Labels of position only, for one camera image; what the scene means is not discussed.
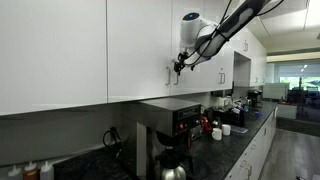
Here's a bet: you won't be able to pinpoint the black wire condiment rack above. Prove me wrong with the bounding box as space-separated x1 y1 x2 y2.
212 108 247 127

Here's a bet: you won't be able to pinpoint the white mug with handle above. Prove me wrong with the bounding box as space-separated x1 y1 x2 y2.
222 124 231 136

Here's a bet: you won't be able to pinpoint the large white cupboard door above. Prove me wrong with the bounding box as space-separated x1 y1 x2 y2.
0 0 107 115

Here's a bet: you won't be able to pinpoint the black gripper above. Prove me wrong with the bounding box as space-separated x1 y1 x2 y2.
174 52 189 75

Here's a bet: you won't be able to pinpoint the white squeeze bottle right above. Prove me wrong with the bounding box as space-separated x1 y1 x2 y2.
40 161 54 180

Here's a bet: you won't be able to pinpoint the brown squeeze bottle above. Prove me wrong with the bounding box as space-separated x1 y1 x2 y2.
23 161 40 180

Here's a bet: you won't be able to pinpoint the white cupboard door left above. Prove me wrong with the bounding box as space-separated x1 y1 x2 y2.
107 0 172 102

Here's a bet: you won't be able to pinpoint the white cupboard door with handle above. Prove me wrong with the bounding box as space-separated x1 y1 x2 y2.
174 5 233 83

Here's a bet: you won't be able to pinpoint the far white upper cabinets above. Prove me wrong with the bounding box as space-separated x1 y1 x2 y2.
233 28 266 87

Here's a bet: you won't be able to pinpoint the black power cable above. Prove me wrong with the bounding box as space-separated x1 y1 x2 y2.
102 126 123 158

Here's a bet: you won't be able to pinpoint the steel coffee carafe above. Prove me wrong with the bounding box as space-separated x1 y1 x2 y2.
155 146 193 180

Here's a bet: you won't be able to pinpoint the black coffee brewer machine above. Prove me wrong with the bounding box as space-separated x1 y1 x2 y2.
120 98 201 180

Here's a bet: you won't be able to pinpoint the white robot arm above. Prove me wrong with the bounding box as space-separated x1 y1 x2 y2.
174 0 272 75

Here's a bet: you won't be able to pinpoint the white squeeze bottle left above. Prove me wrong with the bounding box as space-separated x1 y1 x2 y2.
7 166 23 180

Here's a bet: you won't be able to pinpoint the clear plastic container lid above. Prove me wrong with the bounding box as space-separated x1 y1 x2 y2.
230 125 248 134

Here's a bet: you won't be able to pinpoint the white lower cabinet drawers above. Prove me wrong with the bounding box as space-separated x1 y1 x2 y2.
224 108 278 180

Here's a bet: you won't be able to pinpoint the white squeeze bottle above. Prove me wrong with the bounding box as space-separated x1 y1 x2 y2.
7 166 23 180
40 161 54 180

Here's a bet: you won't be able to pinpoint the white mug near lid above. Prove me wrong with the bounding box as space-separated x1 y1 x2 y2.
212 128 222 140

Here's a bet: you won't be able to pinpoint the black far coffee machine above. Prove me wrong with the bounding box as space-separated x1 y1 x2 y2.
248 90 262 107

